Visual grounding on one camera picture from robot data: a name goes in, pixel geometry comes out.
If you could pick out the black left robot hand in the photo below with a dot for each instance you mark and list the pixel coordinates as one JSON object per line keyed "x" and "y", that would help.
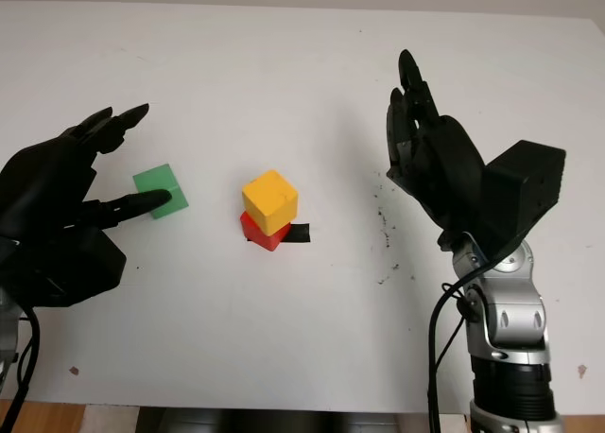
{"x": 42, "y": 187}

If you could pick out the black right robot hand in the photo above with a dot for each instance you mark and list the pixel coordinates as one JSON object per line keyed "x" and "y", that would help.
{"x": 449, "y": 168}

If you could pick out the green cube block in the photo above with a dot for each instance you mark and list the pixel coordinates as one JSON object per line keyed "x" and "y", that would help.
{"x": 156, "y": 178}

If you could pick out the yellow cube block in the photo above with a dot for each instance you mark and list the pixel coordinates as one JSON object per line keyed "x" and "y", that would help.
{"x": 269, "y": 196}

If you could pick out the red cube block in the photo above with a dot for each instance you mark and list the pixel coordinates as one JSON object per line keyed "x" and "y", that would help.
{"x": 264, "y": 241}

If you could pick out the black tape strip marker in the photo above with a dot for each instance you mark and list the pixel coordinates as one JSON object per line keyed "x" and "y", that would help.
{"x": 299, "y": 234}

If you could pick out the dark robot torso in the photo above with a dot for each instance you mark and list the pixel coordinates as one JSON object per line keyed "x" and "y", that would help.
{"x": 302, "y": 420}

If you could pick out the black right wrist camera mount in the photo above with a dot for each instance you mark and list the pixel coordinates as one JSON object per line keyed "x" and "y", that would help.
{"x": 524, "y": 187}

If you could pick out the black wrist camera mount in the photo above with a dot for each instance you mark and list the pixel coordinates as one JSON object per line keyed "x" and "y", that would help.
{"x": 71, "y": 267}
{"x": 524, "y": 187}

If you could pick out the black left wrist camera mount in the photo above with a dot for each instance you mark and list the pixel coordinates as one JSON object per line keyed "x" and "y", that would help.
{"x": 71, "y": 267}

